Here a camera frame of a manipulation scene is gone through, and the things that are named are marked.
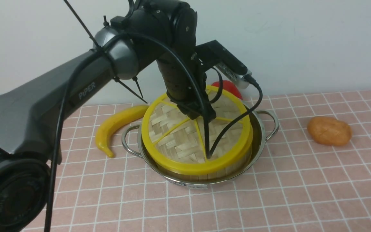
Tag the orange brown potato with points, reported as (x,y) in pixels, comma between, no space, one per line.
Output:
(329,131)

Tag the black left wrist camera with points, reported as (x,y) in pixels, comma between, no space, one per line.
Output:
(214,54)

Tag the yellow plastic banana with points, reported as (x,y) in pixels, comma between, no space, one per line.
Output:
(115,122)

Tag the yellow bamboo steamer lid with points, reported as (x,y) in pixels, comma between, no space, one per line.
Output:
(163,122)

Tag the yellow bamboo steamer basket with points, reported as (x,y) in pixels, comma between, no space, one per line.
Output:
(187,161)

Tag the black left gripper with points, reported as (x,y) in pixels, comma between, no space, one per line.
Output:
(179,88)

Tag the red bell pepper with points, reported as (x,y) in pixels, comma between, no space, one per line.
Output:
(230,87)

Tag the stainless steel pot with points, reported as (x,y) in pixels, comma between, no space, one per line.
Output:
(264,123)

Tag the pink checkered tablecloth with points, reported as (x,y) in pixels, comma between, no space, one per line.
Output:
(297,185)

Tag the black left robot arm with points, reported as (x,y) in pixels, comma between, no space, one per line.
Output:
(32,115)

